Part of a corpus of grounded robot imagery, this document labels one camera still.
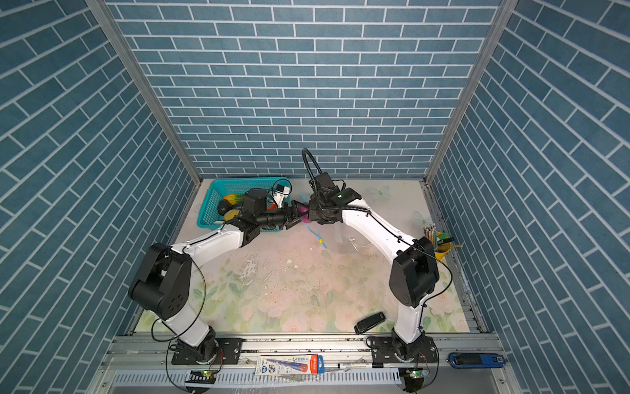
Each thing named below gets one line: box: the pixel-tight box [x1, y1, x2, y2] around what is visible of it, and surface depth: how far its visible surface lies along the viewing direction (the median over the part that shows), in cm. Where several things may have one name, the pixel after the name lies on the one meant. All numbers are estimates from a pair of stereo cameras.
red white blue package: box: [255, 353, 325, 376], surface depth 72 cm
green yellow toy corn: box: [223, 193, 246, 205], surface depth 111 cm
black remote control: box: [354, 311, 386, 335], surface depth 78 cm
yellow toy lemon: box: [223, 209, 241, 221], surface depth 104 cm
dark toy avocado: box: [217, 199, 232, 216], surface depth 107 cm
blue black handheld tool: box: [447, 352, 507, 369], surface depth 72 cm
